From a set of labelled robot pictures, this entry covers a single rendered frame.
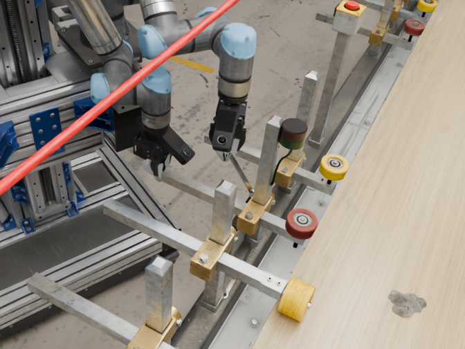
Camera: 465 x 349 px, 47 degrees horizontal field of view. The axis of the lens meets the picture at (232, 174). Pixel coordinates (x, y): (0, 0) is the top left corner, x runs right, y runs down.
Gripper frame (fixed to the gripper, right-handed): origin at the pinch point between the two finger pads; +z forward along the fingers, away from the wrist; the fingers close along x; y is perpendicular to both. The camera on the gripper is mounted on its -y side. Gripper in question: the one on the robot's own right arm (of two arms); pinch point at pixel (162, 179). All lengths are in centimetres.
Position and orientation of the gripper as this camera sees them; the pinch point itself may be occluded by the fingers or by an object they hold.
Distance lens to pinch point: 153.7
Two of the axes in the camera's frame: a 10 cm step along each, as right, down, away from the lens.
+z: -1.0, 7.1, 6.9
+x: -4.6, 5.8, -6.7
